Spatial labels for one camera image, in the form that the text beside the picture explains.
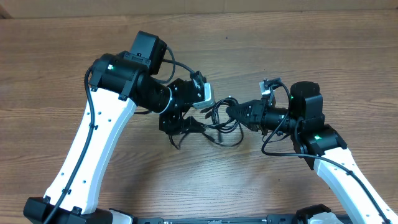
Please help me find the thin black USB cable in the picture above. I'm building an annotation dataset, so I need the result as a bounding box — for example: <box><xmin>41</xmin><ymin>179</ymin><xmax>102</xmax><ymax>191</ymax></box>
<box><xmin>167</xmin><ymin>123</ymin><xmax>245</xmax><ymax>151</ymax></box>

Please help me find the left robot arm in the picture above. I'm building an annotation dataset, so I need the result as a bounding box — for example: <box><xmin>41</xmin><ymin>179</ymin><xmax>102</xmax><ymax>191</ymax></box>
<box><xmin>23</xmin><ymin>31</ymin><xmax>215</xmax><ymax>224</ymax></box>

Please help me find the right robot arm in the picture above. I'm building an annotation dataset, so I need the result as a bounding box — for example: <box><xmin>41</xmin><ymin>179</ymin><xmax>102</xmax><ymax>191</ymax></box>
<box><xmin>226</xmin><ymin>78</ymin><xmax>397</xmax><ymax>223</ymax></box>

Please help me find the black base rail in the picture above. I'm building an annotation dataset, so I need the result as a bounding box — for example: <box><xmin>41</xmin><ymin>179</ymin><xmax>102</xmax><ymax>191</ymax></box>
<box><xmin>133</xmin><ymin>214</ymin><xmax>351</xmax><ymax>224</ymax></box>

